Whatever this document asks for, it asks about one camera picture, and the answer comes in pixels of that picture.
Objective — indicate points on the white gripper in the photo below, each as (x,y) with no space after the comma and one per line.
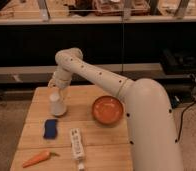
(60,79)

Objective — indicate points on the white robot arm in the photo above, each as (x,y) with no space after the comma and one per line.
(150,122)

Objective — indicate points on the blue sponge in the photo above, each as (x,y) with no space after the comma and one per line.
(50,129)

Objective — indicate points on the orange bowl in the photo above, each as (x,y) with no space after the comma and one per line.
(107,110)

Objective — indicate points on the white tube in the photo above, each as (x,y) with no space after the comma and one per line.
(77,148)

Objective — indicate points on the orange toy carrot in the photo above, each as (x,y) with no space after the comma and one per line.
(40,157)

